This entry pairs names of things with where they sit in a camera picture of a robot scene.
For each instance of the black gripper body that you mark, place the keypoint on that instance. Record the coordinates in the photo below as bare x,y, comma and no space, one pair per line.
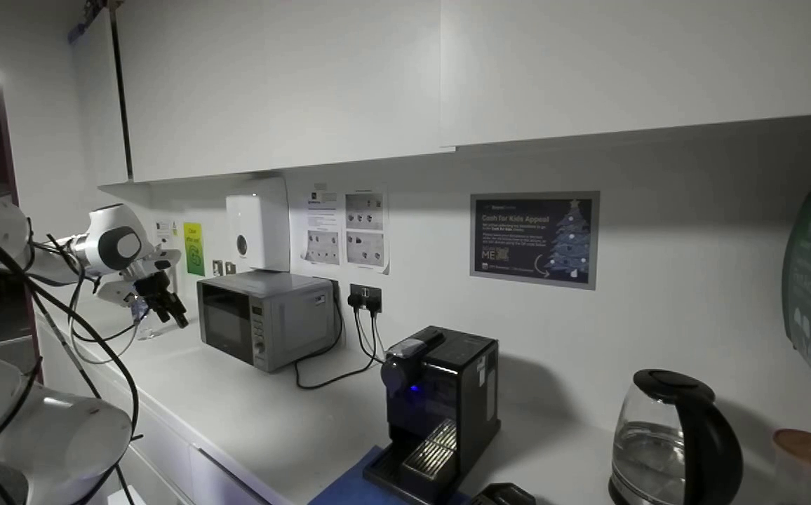
155,288

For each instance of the silver microwave oven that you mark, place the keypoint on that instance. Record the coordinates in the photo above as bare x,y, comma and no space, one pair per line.
300,319

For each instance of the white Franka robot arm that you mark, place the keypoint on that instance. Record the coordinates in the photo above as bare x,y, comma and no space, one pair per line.
113,246

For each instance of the green yellow poster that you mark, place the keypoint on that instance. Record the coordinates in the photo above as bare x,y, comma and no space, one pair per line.
195,249

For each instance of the white paper towel dispenser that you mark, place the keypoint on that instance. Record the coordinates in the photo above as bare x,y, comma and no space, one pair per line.
244,221

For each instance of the white base cabinet front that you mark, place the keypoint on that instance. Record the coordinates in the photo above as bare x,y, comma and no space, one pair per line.
189,458

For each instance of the white instruction sheet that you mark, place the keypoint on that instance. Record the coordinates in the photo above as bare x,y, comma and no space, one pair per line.
338,228

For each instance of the white upper cabinet door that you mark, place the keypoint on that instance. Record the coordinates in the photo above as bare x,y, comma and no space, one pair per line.
647,59
282,85
97,94

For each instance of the blue mat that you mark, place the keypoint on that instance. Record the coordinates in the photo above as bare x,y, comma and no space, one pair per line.
349,490

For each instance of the black coffee machine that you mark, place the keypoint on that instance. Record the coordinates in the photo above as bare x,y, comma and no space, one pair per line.
446,393

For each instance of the framed dark poster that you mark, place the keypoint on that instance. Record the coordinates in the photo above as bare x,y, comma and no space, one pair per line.
534,239

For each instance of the silver wall switch plate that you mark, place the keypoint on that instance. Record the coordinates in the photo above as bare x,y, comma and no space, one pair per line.
216,268
230,268

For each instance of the wall socket with black plugs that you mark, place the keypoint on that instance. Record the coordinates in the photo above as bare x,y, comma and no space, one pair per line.
366,298

